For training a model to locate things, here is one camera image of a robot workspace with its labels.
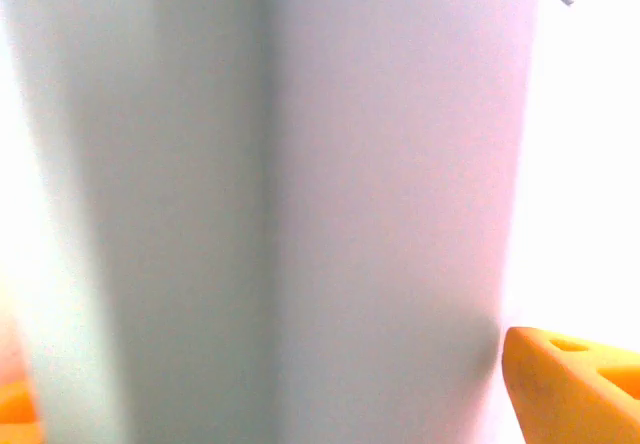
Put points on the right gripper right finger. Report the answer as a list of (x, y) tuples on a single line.
[(565, 399)]

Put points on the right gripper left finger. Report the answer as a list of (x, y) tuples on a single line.
[(17, 414)]

